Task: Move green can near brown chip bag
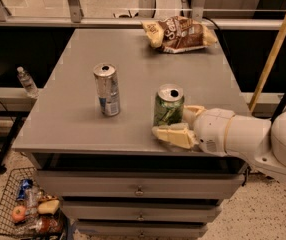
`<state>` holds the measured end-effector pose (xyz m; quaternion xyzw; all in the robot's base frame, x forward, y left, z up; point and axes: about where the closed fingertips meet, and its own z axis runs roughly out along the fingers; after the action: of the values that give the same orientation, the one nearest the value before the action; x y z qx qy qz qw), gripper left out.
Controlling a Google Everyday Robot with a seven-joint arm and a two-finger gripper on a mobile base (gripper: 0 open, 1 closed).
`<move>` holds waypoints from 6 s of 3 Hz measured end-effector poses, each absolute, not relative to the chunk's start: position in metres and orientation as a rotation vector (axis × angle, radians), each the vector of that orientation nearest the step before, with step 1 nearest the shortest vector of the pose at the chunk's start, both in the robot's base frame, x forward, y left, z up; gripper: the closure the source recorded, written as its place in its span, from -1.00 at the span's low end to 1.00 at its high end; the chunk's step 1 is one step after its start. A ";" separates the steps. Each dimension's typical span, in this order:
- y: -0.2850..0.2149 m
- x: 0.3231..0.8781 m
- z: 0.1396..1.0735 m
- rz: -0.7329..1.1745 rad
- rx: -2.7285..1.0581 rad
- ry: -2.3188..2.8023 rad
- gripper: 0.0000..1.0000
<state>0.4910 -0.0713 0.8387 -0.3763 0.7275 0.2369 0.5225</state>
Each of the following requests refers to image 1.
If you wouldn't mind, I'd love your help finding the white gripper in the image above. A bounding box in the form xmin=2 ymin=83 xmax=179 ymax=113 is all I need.
xmin=152 ymin=105 xmax=235 ymax=157

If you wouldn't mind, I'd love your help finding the green soda can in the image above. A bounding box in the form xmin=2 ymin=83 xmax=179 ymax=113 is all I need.
xmin=154 ymin=84 xmax=184 ymax=126

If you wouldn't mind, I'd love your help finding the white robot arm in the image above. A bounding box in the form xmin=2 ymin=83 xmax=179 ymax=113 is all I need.
xmin=152 ymin=106 xmax=286 ymax=183

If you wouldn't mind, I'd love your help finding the brown chip bag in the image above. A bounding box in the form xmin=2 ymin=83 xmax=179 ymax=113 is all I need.
xmin=142 ymin=16 xmax=217 ymax=54

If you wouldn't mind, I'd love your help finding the silver blue tall can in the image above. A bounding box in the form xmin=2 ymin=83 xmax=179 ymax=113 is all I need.
xmin=93 ymin=63 xmax=120 ymax=117

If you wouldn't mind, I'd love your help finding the blue can in basket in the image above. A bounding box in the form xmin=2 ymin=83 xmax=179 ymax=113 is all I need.
xmin=16 ymin=179 xmax=33 ymax=201

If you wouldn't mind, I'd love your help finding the red snack bag in basket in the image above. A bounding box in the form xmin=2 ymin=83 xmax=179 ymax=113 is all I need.
xmin=36 ymin=217 xmax=63 ymax=234

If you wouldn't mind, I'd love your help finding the grey drawer cabinet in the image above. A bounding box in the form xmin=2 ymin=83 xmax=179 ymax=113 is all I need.
xmin=14 ymin=29 xmax=248 ymax=240

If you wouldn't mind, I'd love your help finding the clear plastic water bottle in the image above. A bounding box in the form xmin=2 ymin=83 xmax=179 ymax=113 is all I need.
xmin=17 ymin=67 xmax=39 ymax=98

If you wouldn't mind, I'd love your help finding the red apple in basket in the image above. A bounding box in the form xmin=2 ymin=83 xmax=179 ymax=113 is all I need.
xmin=12 ymin=206 xmax=26 ymax=223

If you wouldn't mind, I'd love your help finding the yellow wooden ladder frame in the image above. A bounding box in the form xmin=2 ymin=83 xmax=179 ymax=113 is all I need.
xmin=249 ymin=14 xmax=286 ymax=112

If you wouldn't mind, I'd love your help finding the black wire basket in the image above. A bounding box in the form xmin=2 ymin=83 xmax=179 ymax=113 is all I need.
xmin=0 ymin=166 xmax=68 ymax=239

